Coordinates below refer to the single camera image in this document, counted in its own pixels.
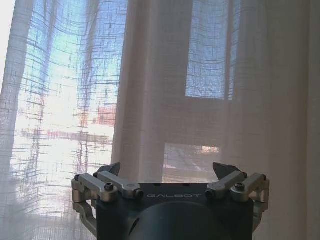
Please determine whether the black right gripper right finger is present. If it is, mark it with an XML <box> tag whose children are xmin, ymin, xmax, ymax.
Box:
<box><xmin>204</xmin><ymin>161</ymin><xmax>271</xmax><ymax>226</ymax></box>

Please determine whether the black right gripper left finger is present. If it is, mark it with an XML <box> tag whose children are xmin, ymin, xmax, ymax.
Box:
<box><xmin>70</xmin><ymin>161</ymin><xmax>141</xmax><ymax>234</ymax></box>

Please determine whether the sheer white curtain panel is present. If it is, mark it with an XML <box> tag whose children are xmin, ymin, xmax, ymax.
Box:
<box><xmin>110</xmin><ymin>0</ymin><xmax>320</xmax><ymax>240</ymax></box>
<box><xmin>0</xmin><ymin>0</ymin><xmax>129</xmax><ymax>240</ymax></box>

